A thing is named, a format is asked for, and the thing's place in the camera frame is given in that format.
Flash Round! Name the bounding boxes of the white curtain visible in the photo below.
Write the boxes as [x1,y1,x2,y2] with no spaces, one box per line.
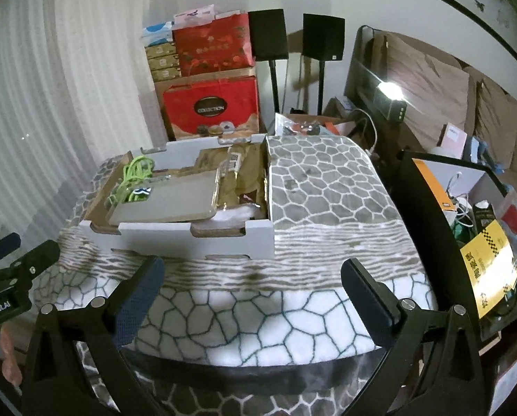
[0,0,172,356]

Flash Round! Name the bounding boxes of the black carton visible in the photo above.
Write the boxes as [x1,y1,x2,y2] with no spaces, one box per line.
[473,201,498,235]

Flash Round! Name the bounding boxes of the small brown padded envelope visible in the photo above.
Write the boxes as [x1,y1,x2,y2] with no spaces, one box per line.
[193,147,229,174]

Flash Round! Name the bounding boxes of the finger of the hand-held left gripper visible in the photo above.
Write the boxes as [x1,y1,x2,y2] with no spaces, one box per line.
[0,232,22,271]
[0,239,61,289]

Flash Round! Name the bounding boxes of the small pink box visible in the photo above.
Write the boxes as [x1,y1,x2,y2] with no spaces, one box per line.
[438,123,467,159]

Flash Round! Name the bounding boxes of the black speaker pole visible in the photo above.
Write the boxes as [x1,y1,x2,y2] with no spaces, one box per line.
[317,58,327,115]
[269,60,281,115]

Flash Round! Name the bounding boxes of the green cord bundle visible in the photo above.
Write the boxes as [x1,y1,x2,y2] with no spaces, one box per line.
[104,154,157,206]

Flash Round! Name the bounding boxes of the brown sofa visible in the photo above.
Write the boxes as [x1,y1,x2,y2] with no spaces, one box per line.
[371,30,517,191]

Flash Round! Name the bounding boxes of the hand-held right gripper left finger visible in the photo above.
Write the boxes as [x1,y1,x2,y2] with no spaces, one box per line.
[22,255,168,416]

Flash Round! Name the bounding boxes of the orange box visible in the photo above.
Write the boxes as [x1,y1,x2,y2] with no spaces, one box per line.
[412,159,459,226]

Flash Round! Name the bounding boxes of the yellow checkered box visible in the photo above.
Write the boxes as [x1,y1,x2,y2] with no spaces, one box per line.
[460,219,517,319]

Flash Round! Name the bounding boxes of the blue white tissue pack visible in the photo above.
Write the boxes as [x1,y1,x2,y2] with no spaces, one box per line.
[141,21,175,48]

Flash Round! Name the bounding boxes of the blue packet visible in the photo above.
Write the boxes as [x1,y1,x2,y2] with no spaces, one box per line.
[467,136,508,174]

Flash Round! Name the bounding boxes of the white cable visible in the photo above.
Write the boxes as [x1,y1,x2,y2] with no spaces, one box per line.
[351,108,378,154]

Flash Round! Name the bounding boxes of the lit black lamp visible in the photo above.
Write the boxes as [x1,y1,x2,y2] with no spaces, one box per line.
[373,81,409,122]

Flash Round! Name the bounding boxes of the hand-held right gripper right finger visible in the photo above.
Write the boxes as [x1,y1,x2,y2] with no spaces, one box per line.
[341,258,493,416]

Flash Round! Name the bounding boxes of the red floral gift bag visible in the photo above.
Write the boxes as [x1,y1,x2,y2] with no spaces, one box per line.
[172,10,256,78]

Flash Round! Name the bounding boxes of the black glass side table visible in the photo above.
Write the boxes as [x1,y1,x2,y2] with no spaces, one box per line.
[391,149,517,347]

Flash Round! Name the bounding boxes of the red gift box with oval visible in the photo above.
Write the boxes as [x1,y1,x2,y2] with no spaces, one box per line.
[154,67,259,141]

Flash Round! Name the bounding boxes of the person's left hand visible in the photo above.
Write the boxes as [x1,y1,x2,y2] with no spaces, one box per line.
[0,325,25,388]

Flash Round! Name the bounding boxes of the golden plastic packets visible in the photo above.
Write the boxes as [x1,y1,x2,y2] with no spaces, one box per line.
[217,143,270,213]

